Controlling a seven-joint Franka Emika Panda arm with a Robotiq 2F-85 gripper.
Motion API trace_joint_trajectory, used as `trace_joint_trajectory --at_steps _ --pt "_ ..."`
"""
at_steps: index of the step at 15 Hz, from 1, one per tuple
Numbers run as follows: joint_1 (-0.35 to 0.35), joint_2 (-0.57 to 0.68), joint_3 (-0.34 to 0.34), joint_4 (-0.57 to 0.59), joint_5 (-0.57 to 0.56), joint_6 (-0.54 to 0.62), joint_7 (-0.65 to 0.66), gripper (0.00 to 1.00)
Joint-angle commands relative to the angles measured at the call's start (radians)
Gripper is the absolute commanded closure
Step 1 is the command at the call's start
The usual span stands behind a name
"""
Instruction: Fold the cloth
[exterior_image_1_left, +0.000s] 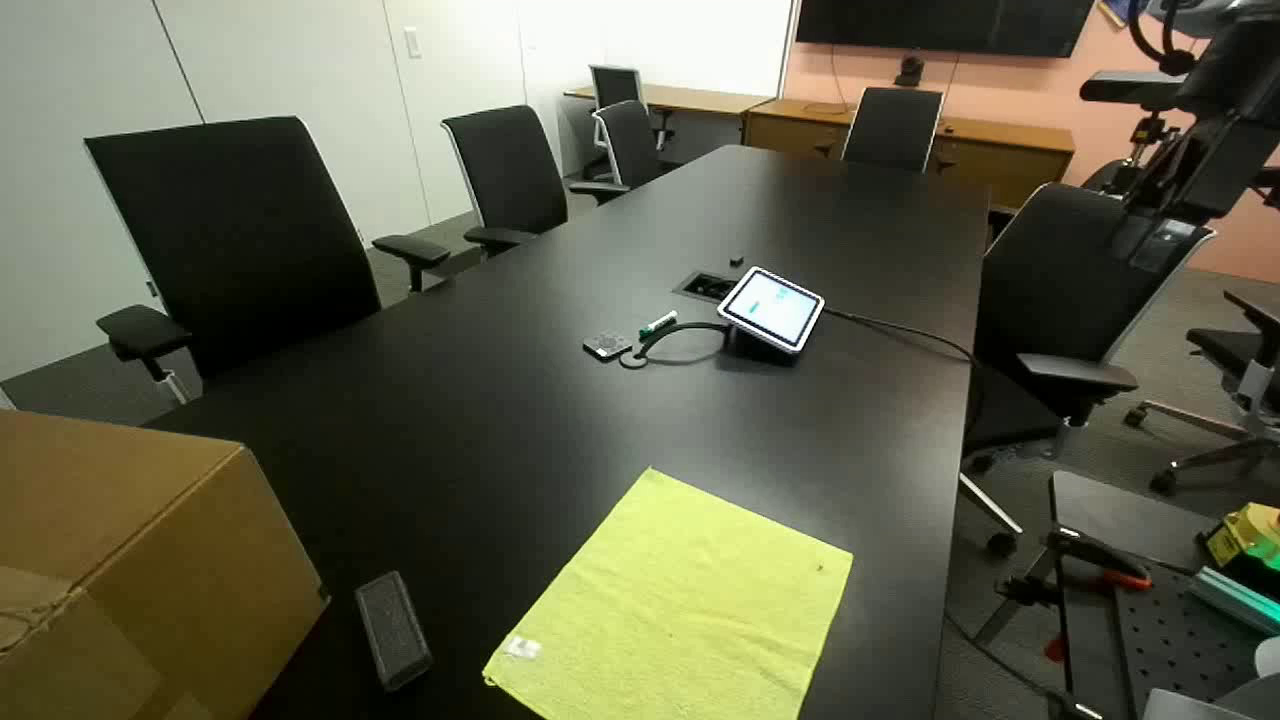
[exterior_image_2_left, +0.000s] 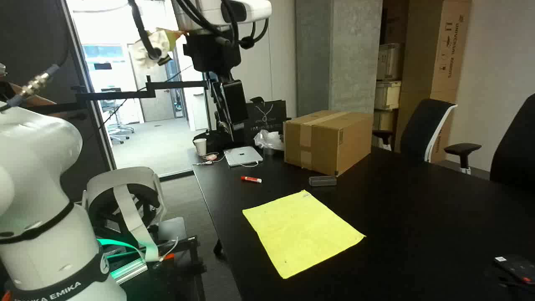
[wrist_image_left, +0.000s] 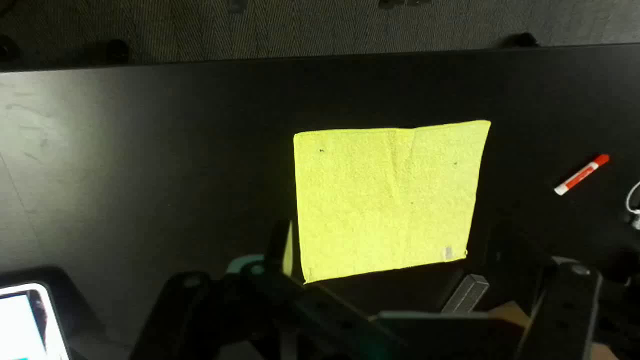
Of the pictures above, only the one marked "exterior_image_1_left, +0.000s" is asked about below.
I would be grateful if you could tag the yellow cloth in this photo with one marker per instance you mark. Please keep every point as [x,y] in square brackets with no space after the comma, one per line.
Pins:
[682,603]

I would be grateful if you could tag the small black adapter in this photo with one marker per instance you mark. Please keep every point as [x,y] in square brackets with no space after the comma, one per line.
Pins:
[604,349]

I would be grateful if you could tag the tablet on black stand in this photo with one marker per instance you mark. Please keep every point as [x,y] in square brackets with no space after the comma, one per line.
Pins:
[769,310]

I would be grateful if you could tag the black office chair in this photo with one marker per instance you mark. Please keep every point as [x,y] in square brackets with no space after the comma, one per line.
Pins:
[630,143]
[888,130]
[1247,360]
[1054,280]
[506,167]
[240,241]
[612,87]

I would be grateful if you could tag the light wooden desk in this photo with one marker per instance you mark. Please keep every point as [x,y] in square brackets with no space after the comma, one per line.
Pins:
[693,102]

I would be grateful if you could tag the black rectangular eraser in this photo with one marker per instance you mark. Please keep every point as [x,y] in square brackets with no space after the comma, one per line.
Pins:
[392,631]

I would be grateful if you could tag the black webcam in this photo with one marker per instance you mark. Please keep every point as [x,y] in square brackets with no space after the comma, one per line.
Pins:
[909,70]

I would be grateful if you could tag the brown cardboard box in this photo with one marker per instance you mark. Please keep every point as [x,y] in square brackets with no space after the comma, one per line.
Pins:
[121,563]

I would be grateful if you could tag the yellow green box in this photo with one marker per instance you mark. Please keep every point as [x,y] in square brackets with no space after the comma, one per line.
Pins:
[1247,535]

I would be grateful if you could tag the teal green object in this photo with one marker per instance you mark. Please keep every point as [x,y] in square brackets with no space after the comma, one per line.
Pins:
[1235,596]

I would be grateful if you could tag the white light switch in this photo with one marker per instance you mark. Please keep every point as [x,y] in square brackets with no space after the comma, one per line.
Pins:
[413,43]

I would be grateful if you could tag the black wall television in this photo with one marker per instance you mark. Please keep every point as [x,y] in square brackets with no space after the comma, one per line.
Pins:
[945,25]

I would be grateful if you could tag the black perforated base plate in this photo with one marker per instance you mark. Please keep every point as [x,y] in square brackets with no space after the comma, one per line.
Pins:
[1175,642]

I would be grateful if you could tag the black camera rig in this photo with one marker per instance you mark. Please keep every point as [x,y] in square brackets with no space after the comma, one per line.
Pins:
[1201,105]

